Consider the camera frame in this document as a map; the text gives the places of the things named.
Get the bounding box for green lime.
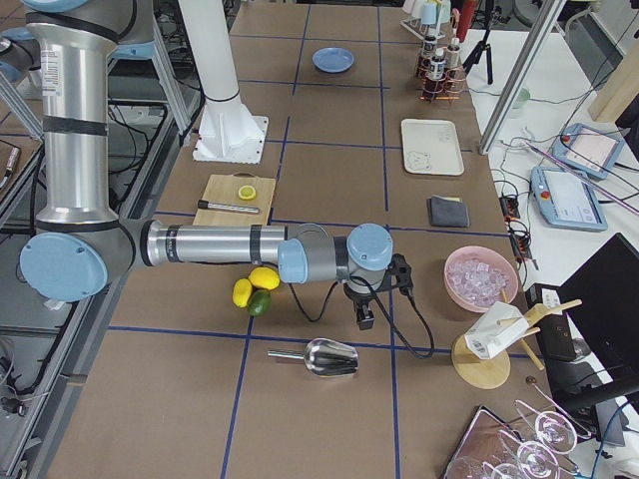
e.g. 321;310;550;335
247;289;272;317

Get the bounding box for black monitor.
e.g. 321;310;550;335
546;233;638;412

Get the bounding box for blue ceramic plate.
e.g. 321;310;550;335
312;47;355;74

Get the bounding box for black camera tripod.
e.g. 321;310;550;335
462;0;500;85

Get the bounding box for wine glass right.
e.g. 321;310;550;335
514;399;577;455

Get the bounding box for wooden cup stand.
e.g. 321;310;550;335
451;299;582;389

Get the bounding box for pink bowl of ice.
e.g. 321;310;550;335
443;245;519;312

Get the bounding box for red bottle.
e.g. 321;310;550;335
456;0;479;43

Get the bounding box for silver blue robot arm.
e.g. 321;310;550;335
19;1;393;329

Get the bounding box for metal ice scoop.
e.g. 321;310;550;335
268;338;359;377

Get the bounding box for lemon slice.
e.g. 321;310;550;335
238;185;258;201

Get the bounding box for cream bear tray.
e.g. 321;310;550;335
400;119;464;176

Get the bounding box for white paper carton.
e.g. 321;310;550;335
464;301;529;360

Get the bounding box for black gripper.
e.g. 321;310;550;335
343;276;381;330

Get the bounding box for blue teach pendant near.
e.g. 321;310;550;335
530;167;608;232

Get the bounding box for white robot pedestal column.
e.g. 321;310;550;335
179;0;269;164

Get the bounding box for aluminium frame post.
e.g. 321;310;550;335
478;0;566;155

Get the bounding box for wooden cutting board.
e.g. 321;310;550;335
193;174;276;226

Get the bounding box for folded grey cloth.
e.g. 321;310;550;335
426;196;470;228

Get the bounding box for pastel cups on rack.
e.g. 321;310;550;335
402;0;451;26

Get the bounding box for wine glass left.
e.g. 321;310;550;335
482;462;524;479

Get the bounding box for blue teach pendant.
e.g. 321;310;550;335
530;167;608;232
552;123;625;180

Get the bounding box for large yellow lemon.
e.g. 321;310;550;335
248;266;281;290

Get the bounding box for silver black bar tool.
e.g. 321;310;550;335
198;200;261;215

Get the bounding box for wine glass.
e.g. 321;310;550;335
497;430;558;479
482;462;524;479
514;399;577;455

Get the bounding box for orange circuit board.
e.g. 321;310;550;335
499;196;521;223

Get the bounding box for blue teach pendant far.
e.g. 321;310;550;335
552;123;625;180

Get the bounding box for copper bottle rack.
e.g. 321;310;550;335
415;29;466;102

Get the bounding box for wine glass middle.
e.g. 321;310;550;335
497;430;558;479

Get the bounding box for small yellow lemon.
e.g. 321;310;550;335
232;278;254;308

